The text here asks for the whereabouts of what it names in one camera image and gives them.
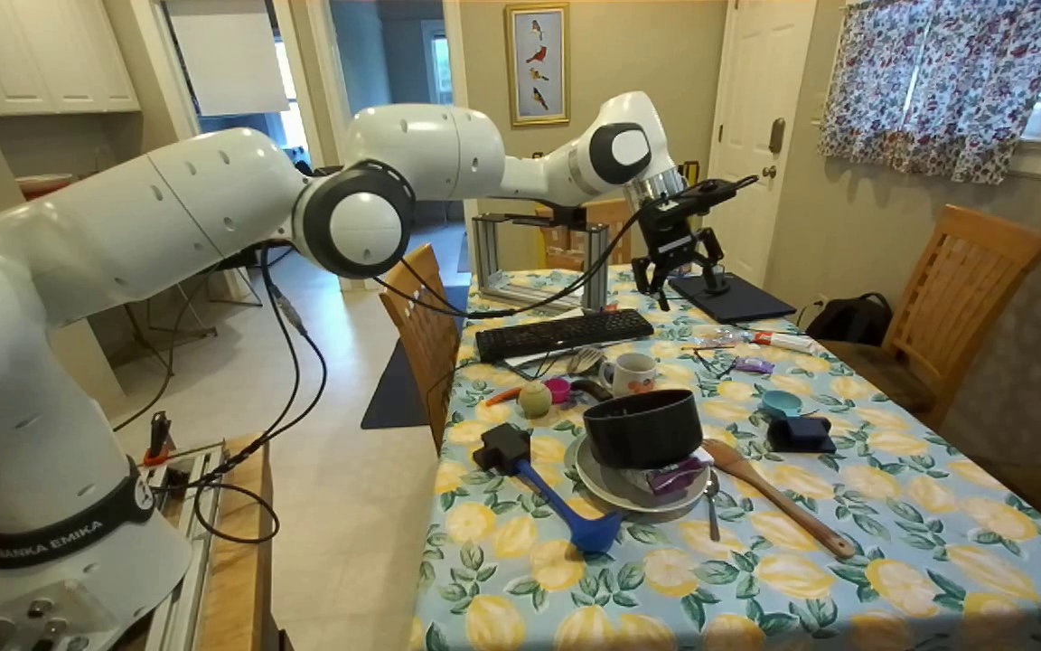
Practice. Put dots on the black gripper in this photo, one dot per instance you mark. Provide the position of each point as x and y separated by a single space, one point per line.
672 229

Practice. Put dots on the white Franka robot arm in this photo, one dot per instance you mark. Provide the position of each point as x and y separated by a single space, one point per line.
90 240

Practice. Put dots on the black flat pad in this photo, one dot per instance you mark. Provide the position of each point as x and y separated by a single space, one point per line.
749 297

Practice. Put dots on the yellow clamp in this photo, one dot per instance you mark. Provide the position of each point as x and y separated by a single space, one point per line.
691 170

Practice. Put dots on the purple marker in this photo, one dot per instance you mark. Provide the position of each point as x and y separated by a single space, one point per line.
754 365

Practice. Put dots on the red marker pen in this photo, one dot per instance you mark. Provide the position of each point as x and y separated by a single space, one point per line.
787 340

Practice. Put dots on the small teal bowl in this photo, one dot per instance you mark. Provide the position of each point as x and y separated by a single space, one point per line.
783 399

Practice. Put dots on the black cooking pot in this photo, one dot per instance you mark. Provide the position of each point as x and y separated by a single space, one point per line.
642 432

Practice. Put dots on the white door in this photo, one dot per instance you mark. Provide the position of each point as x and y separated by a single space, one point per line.
749 122

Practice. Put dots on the black bag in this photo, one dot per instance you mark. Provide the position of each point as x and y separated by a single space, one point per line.
846 319

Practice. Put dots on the yellow tennis ball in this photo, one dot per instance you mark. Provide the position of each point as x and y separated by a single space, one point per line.
532 399

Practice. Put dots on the black wallet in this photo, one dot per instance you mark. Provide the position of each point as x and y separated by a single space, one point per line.
802 435

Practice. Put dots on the white plate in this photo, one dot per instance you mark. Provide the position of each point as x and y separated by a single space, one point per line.
616 493

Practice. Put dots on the metal spoon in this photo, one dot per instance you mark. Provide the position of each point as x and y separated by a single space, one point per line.
713 508

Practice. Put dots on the wooden spatula fork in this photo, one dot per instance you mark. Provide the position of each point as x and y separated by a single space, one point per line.
777 493

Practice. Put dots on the framed bird picture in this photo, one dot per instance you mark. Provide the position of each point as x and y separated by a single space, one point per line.
538 68

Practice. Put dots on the wooden chair slatted back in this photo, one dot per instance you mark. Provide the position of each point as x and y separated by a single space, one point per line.
426 338

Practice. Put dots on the blue spatula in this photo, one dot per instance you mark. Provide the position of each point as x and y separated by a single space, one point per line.
593 534

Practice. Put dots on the large wooden chair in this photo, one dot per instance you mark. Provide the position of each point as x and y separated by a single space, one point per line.
961 289

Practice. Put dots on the floral curtain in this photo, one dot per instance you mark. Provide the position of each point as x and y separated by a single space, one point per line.
942 83

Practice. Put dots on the lemon print tablecloth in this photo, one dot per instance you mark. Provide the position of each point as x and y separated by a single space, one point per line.
904 530

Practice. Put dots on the wooden bench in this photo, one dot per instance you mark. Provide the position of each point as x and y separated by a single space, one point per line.
238 553

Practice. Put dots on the red and black clip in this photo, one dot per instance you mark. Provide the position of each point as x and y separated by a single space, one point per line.
162 435

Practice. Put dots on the wooden chair behind frame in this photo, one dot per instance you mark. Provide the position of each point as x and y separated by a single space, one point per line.
616 235

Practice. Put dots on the grey metal frame stand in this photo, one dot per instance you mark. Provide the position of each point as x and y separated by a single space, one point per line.
597 277

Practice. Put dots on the white wall cabinet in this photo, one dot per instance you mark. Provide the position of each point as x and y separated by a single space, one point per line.
39 55

